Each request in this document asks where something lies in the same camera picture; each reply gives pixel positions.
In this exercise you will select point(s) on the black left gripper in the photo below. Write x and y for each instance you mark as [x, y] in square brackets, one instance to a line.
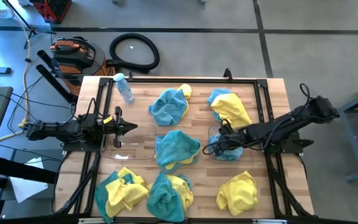
[110, 127]

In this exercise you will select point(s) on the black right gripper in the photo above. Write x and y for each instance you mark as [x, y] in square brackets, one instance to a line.
[232, 138]

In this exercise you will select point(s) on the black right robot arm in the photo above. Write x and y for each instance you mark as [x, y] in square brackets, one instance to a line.
[291, 123]

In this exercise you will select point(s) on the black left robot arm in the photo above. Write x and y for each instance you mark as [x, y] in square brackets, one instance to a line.
[57, 129]

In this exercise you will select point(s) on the yellow tag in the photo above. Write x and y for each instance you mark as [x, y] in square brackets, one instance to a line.
[108, 120]

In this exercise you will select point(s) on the clear plastic bin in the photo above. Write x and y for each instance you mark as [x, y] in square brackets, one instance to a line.
[250, 155]
[135, 146]

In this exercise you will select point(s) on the clear water bottle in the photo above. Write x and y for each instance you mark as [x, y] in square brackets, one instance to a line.
[124, 88]

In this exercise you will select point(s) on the orange black shop vacuum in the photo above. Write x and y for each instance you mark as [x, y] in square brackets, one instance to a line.
[76, 59]

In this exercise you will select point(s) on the black vacuum wand tube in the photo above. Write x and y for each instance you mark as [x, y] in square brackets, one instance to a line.
[45, 57]
[54, 82]

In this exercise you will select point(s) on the white paper sheet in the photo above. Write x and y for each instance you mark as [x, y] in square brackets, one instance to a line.
[26, 189]

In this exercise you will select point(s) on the black tripod stand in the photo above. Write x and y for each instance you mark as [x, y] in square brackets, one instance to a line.
[33, 31]

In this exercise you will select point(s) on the red black tool box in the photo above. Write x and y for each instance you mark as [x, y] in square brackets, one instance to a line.
[53, 9]

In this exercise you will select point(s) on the black aluminium table frame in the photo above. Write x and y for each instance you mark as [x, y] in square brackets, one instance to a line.
[179, 80]

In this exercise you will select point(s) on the white metal bracket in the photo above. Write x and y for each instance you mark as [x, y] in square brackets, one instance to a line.
[269, 221]
[95, 221]

